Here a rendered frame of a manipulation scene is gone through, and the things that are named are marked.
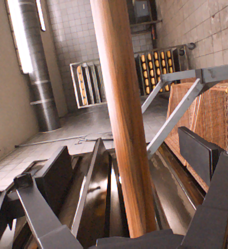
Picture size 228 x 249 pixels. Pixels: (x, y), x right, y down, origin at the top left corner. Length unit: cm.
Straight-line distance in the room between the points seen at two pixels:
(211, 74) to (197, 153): 47
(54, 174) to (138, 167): 7
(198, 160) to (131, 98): 7
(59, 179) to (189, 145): 12
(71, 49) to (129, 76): 520
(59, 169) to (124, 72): 10
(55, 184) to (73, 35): 528
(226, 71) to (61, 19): 514
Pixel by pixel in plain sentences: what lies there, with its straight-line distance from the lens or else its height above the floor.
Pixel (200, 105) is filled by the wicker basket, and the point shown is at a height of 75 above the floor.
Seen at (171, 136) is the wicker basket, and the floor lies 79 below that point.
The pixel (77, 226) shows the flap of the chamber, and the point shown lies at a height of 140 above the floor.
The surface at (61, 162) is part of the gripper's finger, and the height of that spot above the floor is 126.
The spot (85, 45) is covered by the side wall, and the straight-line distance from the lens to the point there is 530.
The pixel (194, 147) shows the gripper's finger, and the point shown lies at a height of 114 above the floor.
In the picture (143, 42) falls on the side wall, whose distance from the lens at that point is 532.
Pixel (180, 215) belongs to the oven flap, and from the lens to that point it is 96.
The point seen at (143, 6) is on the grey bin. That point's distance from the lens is 481.
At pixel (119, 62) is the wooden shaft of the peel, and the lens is 16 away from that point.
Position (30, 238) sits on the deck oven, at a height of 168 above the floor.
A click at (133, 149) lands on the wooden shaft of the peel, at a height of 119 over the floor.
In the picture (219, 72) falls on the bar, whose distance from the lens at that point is 63.
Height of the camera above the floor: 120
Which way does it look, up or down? 2 degrees up
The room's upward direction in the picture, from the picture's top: 99 degrees counter-clockwise
